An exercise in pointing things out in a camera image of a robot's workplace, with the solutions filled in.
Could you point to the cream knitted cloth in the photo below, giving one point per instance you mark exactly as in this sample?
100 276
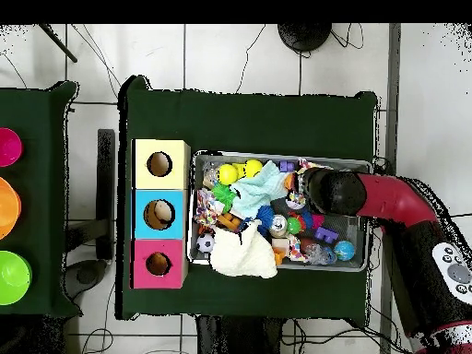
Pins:
243 254

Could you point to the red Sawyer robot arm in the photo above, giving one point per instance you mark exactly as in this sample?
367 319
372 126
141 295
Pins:
391 199

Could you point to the wooden box with three holes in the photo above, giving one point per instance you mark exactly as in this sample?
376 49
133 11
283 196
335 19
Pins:
177 177

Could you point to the shallow mesh bin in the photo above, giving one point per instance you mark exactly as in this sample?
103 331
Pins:
350 225

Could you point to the mint green cloth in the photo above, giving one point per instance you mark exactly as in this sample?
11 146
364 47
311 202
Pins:
258 191

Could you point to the yellow tennis ball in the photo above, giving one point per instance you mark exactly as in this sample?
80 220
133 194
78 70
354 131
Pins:
227 174

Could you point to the smooth yellow ball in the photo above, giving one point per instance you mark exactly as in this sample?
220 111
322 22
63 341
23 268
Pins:
253 167

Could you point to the small soccer ball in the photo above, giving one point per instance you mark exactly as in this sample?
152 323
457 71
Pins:
205 243

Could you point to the plain wooden block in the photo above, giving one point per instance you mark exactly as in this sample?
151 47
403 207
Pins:
280 244

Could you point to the dark green tablecloth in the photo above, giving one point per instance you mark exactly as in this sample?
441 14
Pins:
258 121

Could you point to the black upright panel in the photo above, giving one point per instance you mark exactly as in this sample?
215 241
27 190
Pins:
106 184

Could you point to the dark grey rounded base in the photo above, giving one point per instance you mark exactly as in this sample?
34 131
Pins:
86 274

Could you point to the black round stand base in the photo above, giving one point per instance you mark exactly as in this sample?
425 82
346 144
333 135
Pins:
304 37

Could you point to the dark green cloth side table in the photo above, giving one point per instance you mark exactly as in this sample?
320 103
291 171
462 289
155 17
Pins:
40 206

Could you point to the orange plastic bowl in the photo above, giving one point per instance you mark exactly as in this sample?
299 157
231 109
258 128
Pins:
8 208

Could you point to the pink plastic bowl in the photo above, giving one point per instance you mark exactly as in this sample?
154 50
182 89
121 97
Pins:
9 147

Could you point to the black pole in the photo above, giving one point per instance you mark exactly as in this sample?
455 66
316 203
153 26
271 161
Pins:
59 43

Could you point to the green plastic bowl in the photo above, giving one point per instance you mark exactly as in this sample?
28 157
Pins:
13 278

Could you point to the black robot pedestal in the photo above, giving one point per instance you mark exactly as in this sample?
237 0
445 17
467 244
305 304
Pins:
239 339

